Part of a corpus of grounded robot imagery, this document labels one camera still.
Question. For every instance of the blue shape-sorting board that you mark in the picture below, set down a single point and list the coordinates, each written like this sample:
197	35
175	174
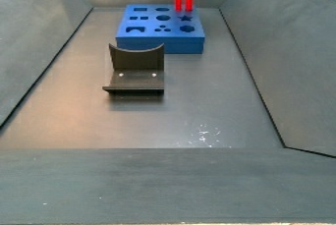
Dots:
155	24

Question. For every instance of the black curved object holder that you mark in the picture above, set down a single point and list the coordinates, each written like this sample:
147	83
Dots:
138	70

